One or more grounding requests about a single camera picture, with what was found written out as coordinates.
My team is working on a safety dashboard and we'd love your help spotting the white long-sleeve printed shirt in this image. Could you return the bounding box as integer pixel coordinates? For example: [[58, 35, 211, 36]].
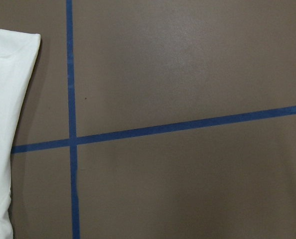
[[0, 29, 41, 239]]

